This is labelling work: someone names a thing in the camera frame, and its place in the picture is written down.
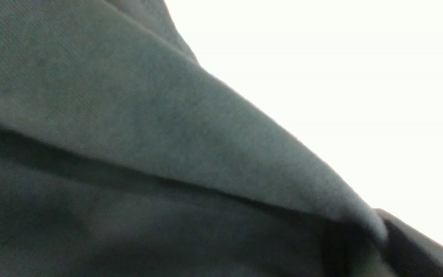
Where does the dark gray long-sleeved shirt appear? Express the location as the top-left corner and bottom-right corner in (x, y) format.
(0, 0), (443, 277)

